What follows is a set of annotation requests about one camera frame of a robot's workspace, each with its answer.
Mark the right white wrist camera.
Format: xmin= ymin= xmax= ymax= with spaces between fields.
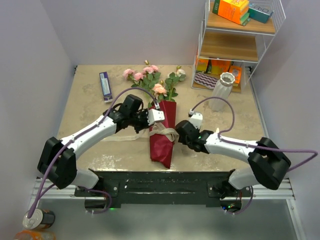
xmin=188 ymin=111 xmax=203 ymax=130

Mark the orange box top shelf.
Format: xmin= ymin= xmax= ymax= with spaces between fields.
xmin=212 ymin=0 xmax=250 ymax=25

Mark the silver top tin can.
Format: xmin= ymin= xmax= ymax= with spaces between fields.
xmin=22 ymin=208 xmax=56 ymax=230

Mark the orange box shelf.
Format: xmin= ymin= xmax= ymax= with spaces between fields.
xmin=212 ymin=0 xmax=250 ymax=25
xmin=196 ymin=58 xmax=232 ymax=75

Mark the purple wavy pattern cloth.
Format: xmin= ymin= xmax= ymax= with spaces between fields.
xmin=194 ymin=72 xmax=219 ymax=90

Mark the purple toothpaste box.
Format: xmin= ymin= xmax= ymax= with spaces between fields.
xmin=99 ymin=71 xmax=113 ymax=103

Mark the orange box bottom shelf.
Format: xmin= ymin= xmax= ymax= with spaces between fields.
xmin=196 ymin=58 xmax=232 ymax=75

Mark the green sponge stack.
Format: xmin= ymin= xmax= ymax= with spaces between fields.
xmin=240 ymin=11 xmax=251 ymax=26

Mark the white ribbed vase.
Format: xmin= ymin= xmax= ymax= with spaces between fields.
xmin=208 ymin=72 xmax=235 ymax=112

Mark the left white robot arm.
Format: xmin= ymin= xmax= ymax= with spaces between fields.
xmin=37 ymin=94 xmax=151 ymax=196

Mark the red wrapping paper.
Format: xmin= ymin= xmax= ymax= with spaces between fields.
xmin=149 ymin=100 xmax=177 ymax=169

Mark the beige printed ribbon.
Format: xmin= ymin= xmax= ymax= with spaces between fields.
xmin=101 ymin=123 xmax=179 ymax=142

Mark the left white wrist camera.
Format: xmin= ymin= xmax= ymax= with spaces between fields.
xmin=147 ymin=108 xmax=165 ymax=126

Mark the white wire shelf rack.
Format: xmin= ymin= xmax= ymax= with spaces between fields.
xmin=191 ymin=0 xmax=286 ymax=93

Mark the teal box top shelf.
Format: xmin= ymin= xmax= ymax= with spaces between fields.
xmin=248 ymin=3 xmax=274 ymax=24

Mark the small orange packet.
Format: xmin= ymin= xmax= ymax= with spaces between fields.
xmin=229 ymin=65 xmax=242 ymax=84

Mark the orange plastic bottle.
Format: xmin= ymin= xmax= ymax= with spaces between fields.
xmin=13 ymin=230 xmax=57 ymax=240

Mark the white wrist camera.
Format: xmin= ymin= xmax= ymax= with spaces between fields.
xmin=147 ymin=108 xmax=165 ymax=126
xmin=188 ymin=111 xmax=203 ymax=130

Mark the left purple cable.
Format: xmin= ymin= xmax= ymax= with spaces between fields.
xmin=27 ymin=87 xmax=161 ymax=221

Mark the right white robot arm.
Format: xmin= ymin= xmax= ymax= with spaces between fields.
xmin=175 ymin=120 xmax=291 ymax=197

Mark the aluminium rail frame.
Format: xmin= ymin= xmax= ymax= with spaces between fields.
xmin=29 ymin=174 xmax=307 ymax=240

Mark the pink rose bouquet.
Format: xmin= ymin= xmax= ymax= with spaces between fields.
xmin=122 ymin=60 xmax=186 ymax=103

